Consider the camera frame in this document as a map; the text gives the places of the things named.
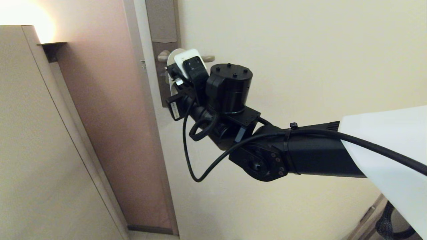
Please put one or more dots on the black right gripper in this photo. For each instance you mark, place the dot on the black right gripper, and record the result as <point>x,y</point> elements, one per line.
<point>176,106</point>

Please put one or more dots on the blue do-not-disturb door hanger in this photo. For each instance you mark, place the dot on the blue do-not-disturb door hanger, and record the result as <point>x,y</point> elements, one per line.
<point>172,58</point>

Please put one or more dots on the white door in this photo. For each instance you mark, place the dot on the white door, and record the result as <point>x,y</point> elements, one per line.
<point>300,50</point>

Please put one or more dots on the brown metal lock plate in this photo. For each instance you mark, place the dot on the brown metal lock plate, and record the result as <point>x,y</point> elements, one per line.
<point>163,20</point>

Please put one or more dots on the small metal hinge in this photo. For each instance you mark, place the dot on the small metal hinge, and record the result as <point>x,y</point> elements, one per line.
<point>368,214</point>

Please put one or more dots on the dark wall lamp bracket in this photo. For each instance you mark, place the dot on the dark wall lamp bracket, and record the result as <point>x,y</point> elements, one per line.
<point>52,49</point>

